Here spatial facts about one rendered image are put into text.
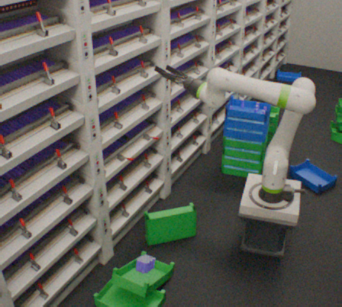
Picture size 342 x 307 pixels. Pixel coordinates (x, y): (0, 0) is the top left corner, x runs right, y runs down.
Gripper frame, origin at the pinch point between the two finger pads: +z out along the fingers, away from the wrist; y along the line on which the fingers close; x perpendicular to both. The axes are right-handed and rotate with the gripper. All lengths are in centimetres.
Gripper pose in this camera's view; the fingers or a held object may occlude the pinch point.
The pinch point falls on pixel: (163, 69)
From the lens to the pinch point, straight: 219.2
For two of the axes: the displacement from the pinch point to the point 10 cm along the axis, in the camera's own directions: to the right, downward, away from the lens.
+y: 5.4, -2.0, 8.2
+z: -7.7, -5.0, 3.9
